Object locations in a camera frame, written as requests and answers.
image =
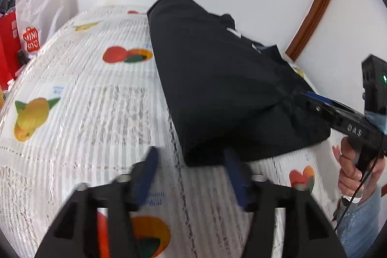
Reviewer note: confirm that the red paper bag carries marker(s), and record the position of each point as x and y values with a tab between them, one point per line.
9	46

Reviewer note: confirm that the white paper bag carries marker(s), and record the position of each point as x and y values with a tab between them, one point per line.
40	16

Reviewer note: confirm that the small black object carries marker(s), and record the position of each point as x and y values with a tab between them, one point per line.
22	56

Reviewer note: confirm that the fruit print bed sheet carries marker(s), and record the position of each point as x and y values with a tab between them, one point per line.
90	113

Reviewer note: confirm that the blue white black jacket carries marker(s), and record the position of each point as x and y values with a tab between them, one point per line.
223	85

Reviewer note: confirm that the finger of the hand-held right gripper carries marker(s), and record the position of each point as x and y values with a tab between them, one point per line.
320	97
317	110

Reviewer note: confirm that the yellow object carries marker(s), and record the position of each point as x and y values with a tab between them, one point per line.
1	98

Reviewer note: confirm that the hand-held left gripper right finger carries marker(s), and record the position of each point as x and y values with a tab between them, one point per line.
236	179

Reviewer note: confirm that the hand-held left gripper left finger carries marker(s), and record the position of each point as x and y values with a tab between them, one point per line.
148	176

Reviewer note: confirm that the dark cloth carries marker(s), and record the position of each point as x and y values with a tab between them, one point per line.
7	1

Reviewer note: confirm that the person's right hand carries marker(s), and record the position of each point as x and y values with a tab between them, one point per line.
347	164

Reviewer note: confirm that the brown wooden door frame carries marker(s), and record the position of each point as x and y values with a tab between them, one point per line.
320	1

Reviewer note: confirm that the person's right forearm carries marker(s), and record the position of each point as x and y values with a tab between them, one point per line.
361	221

